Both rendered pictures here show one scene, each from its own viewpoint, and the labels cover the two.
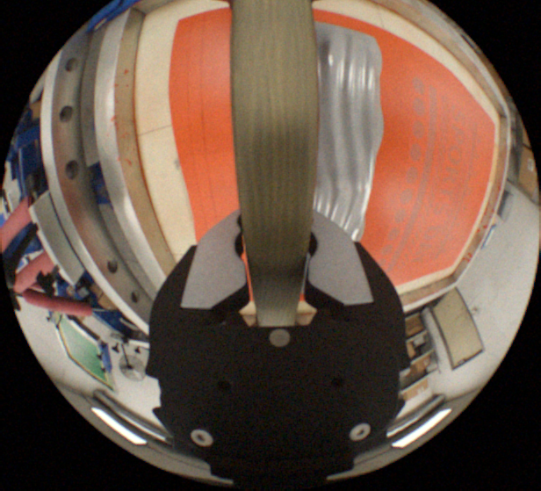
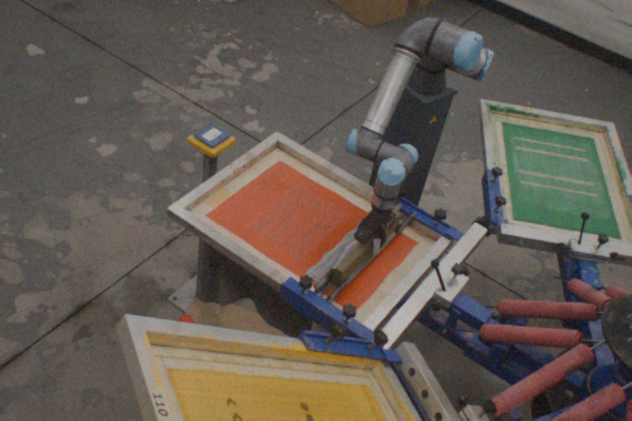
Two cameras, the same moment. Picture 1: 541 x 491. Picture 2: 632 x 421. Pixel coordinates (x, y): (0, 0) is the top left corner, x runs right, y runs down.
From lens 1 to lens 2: 2.34 m
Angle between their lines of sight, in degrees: 25
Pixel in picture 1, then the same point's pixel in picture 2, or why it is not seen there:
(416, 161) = (314, 241)
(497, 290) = not seen: outside the picture
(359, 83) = (324, 265)
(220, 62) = (354, 289)
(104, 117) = (391, 299)
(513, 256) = not seen: outside the picture
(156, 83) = (372, 301)
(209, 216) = (387, 267)
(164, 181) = (391, 282)
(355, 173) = (341, 250)
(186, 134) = (374, 284)
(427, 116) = (300, 248)
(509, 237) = not seen: outside the picture
